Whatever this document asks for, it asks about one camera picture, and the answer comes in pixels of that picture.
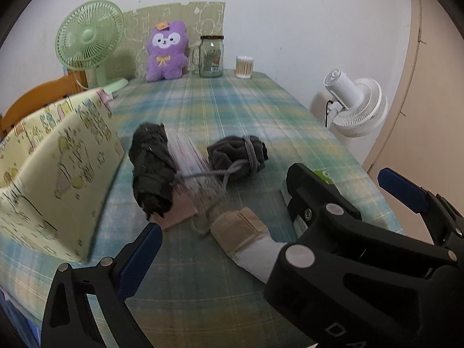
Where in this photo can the plaid tablecloth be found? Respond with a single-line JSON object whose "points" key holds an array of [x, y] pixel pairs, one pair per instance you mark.
{"points": [[235, 116]]}

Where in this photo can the beige and grey sock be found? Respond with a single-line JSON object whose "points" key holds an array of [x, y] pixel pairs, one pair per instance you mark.
{"points": [[243, 235]]}

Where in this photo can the pink paper packet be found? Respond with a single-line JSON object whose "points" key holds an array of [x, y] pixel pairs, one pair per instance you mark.
{"points": [[181, 206]]}

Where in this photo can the beige door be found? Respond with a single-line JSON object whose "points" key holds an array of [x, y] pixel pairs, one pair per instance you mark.
{"points": [[435, 116]]}

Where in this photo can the cartoon printed fabric storage bin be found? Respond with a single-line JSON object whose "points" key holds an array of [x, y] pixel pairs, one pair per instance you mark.
{"points": [[54, 174]]}

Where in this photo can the white circulator fan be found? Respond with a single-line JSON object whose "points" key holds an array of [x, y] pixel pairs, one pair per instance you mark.
{"points": [[357, 105]]}

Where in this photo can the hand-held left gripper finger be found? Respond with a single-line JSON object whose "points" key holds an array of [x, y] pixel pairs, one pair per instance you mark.
{"points": [[142, 255]]}

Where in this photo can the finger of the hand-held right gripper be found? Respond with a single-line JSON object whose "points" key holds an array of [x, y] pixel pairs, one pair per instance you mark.
{"points": [[402, 190], [311, 192]]}

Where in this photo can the cotton swab container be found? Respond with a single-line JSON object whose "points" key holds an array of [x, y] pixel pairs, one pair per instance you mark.
{"points": [[244, 67]]}

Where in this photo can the wooden chair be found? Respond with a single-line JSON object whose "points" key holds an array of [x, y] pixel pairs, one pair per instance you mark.
{"points": [[32, 98]]}

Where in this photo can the printed cardboard sheet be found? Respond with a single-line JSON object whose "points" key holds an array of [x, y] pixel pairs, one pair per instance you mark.
{"points": [[137, 43]]}

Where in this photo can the green desk fan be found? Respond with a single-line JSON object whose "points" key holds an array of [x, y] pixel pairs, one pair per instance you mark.
{"points": [[89, 36]]}

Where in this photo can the purple plush toy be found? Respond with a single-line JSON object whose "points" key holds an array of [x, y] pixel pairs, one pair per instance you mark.
{"points": [[166, 54]]}

